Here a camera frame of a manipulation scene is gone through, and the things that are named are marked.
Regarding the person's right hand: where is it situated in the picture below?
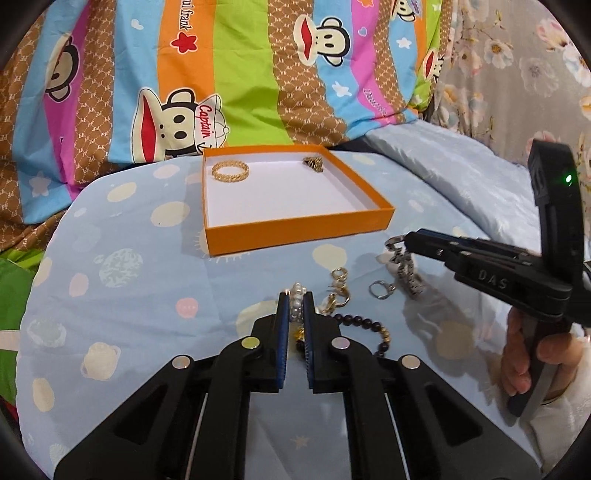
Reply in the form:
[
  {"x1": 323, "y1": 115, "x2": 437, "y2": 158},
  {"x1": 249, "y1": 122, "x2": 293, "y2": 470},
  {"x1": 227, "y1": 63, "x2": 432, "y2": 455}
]
[{"x1": 501, "y1": 306, "x2": 591, "y2": 403}]

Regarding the blue dotted sheet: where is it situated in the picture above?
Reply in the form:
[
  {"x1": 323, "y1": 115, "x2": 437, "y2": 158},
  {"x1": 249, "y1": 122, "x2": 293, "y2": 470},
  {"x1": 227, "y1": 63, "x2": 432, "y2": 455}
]
[{"x1": 17, "y1": 151, "x2": 543, "y2": 480}]

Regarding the grey floral cloth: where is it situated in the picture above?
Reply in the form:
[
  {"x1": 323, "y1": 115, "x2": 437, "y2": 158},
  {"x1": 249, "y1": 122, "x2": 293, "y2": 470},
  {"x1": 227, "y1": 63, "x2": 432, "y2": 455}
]
[{"x1": 424, "y1": 0, "x2": 591, "y2": 199}]

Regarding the gold chain-link bangle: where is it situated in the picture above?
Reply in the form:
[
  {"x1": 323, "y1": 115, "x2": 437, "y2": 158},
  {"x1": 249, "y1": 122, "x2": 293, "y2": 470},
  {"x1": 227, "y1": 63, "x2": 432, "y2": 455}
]
[{"x1": 211, "y1": 160, "x2": 252, "y2": 182}]

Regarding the dark bead bracelet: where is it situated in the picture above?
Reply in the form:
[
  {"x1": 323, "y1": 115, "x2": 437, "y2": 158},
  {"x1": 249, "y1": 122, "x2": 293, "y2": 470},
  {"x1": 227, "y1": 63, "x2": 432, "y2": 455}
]
[{"x1": 331, "y1": 312, "x2": 394, "y2": 361}]

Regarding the gold chain bracelet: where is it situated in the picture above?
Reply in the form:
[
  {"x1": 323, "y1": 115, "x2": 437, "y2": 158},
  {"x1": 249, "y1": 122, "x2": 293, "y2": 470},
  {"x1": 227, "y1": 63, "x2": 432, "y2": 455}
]
[{"x1": 318, "y1": 266, "x2": 354, "y2": 319}]

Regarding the pale blue satin cloth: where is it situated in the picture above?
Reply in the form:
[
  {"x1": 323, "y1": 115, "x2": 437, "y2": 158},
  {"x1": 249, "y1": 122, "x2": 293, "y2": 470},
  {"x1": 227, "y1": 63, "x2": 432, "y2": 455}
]
[{"x1": 362, "y1": 121, "x2": 548, "y2": 261}]

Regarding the orange cardboard box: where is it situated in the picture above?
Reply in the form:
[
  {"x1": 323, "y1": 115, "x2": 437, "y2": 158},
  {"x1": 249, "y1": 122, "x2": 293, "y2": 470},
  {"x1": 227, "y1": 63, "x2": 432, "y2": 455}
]
[{"x1": 201, "y1": 144, "x2": 395, "y2": 257}]

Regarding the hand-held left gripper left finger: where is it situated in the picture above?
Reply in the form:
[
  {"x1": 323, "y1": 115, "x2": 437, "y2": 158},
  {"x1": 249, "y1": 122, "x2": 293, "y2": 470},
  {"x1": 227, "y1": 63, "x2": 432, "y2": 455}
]
[{"x1": 53, "y1": 292, "x2": 291, "y2": 480}]

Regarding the silver link bracelet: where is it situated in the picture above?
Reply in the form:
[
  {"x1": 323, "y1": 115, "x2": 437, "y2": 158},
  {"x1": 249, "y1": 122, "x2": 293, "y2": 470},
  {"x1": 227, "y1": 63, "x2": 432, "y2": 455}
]
[{"x1": 384, "y1": 234, "x2": 428, "y2": 300}]

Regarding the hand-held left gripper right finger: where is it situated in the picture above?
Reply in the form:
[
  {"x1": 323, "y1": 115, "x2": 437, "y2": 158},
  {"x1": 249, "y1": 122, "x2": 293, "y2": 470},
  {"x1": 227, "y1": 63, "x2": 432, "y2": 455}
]
[{"x1": 302, "y1": 291, "x2": 542, "y2": 480}]

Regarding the striped monkey print blanket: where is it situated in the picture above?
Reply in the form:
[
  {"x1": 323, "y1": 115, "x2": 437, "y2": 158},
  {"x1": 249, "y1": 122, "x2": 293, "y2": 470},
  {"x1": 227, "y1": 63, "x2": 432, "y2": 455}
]
[{"x1": 0, "y1": 0, "x2": 455, "y2": 259}]

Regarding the silver ring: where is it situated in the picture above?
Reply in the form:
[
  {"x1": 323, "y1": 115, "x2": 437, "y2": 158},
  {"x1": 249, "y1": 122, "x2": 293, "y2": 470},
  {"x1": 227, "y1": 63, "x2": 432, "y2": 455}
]
[{"x1": 368, "y1": 279, "x2": 397, "y2": 301}]

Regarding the person's right forearm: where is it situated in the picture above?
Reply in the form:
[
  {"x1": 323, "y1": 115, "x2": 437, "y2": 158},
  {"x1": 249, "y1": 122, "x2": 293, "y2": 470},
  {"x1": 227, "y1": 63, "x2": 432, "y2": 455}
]
[{"x1": 526, "y1": 369, "x2": 591, "y2": 469}]

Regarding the green cloth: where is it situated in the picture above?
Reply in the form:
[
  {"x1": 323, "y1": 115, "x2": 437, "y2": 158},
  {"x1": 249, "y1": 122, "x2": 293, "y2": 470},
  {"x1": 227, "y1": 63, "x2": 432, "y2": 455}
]
[{"x1": 0, "y1": 248, "x2": 48, "y2": 418}]

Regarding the white pearl bracelet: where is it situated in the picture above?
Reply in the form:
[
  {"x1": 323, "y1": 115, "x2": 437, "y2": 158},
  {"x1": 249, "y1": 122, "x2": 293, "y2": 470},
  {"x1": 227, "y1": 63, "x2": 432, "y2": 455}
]
[{"x1": 287, "y1": 283, "x2": 309, "y2": 344}]

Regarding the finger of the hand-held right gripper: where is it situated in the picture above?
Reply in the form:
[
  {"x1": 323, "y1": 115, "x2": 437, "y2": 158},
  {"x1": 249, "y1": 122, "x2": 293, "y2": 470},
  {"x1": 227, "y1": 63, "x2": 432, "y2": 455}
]
[
  {"x1": 436, "y1": 247, "x2": 575, "y2": 320},
  {"x1": 404, "y1": 229, "x2": 544, "y2": 267}
]

